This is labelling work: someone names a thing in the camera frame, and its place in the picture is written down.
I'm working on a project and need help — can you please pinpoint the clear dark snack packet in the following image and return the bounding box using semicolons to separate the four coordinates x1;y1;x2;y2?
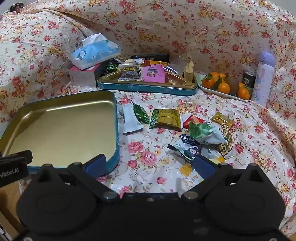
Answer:
118;64;145;82

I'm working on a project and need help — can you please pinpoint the pink tissue box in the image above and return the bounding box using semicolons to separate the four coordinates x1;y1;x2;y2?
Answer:
69;62;109;88

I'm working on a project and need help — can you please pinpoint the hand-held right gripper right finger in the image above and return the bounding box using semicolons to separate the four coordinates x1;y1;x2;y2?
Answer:
181;154;264;200

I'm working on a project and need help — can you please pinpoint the black oblong packet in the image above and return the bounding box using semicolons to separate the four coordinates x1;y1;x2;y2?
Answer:
131;54;170;63

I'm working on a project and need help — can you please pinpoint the green white snack packet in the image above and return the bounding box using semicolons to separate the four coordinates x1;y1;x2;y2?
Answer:
188;122;228;144

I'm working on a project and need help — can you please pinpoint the dark green candy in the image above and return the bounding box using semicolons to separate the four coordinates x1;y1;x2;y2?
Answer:
132;103;150;125

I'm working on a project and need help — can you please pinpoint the gold paper packet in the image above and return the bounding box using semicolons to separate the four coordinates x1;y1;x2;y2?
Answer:
184;57;195;82

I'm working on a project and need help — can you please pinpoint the orange snack packet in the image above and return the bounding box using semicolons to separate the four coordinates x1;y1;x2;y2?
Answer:
144;60;170;66

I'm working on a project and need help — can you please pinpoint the red snack packet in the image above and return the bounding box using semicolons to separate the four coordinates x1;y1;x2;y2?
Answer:
182;115;205;130

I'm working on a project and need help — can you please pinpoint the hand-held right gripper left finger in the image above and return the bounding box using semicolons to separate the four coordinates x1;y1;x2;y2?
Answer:
37;154;120;200

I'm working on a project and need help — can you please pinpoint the blue tissue pack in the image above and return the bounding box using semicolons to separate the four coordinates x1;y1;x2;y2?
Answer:
71;34;121;70

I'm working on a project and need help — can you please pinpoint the white plate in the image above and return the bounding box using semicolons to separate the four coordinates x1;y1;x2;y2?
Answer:
196;74;251;102

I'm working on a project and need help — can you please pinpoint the floral sofa cover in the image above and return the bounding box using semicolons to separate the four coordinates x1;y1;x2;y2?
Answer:
0;0;296;241

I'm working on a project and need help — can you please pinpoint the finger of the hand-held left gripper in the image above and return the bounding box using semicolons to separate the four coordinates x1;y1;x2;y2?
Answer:
0;150;33;168

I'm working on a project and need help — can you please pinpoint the shallow teal tin tray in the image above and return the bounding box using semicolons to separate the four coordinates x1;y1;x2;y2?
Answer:
97;67;198;96

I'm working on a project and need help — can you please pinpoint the gold brown patterned packet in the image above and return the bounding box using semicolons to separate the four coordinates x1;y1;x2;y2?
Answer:
217;123;234;157

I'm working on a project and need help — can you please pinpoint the brown kiwi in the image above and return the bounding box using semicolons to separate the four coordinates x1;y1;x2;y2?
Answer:
225;76;240;95

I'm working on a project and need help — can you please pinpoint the small gold candy packet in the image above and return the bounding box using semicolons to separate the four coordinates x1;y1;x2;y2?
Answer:
211;112;233;127

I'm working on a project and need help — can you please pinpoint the deep teal tin tray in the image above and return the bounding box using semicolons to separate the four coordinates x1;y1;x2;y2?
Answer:
0;90;121;176

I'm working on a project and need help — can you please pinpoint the purple thermos bottle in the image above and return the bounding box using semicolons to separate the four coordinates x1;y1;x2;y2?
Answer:
251;51;275;107

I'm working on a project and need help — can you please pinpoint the yellow white snack packet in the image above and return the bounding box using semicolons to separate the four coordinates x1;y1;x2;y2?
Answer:
178;148;226;183

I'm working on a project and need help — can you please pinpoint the blue white bear packet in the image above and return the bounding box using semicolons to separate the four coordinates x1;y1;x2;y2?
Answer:
168;134;200;161

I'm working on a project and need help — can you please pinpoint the pile of foil wrapped candies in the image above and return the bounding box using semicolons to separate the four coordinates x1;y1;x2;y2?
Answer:
106;60;119;75

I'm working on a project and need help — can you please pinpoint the dark coffee can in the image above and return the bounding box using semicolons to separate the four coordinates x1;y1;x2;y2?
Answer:
242;71;257;90

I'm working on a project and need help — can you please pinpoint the pink snack packet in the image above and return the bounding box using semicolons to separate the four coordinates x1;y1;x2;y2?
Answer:
142;65;166;83

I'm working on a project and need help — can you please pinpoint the green yellow snack packet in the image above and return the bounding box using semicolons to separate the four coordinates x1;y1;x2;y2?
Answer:
148;108;182;129

